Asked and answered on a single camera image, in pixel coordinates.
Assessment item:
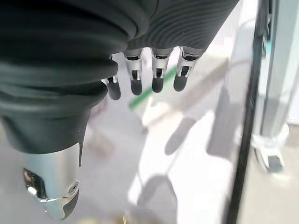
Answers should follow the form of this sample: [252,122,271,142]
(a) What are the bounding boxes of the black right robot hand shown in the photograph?
[0,0,241,221]

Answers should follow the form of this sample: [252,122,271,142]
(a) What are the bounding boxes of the green white medicine box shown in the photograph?
[128,58,234,133]

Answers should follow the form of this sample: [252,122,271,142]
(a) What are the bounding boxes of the white blue medical cart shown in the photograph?
[256,0,299,140]

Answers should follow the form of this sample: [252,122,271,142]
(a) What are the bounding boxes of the grey cart caster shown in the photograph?
[253,123,291,174]

